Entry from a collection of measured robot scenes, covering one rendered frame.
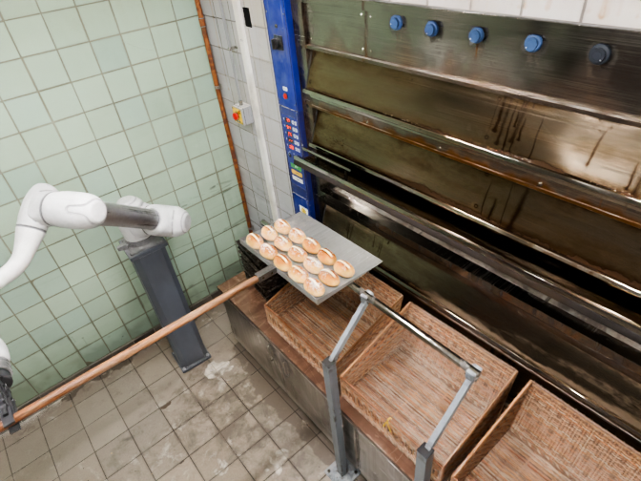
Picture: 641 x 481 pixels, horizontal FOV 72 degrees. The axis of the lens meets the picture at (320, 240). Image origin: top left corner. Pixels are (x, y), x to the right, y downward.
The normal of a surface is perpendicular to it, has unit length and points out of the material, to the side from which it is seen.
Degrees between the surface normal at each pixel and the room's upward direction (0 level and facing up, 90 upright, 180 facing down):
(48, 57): 90
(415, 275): 70
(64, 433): 0
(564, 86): 90
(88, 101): 90
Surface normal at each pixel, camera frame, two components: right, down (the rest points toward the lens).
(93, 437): -0.09, -0.78
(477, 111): -0.74, 0.16
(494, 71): -0.76, 0.45
